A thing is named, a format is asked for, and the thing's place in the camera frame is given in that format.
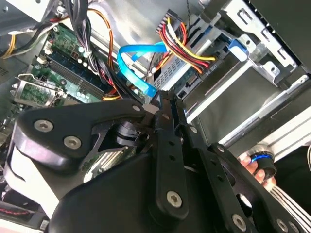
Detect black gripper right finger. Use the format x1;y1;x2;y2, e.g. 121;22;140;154
169;92;302;233

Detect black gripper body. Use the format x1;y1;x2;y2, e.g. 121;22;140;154
49;152;234;233

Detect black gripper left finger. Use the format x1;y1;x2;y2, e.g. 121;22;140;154
3;92;190;220

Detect round black tool blue ring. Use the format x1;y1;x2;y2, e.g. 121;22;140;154
248;150;278;181

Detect blue disk wire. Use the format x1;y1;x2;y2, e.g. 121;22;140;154
117;41;169;99

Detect hard disk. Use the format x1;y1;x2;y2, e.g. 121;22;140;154
152;38;250;100

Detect person's hand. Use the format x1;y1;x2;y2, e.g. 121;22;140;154
236;154;277;187

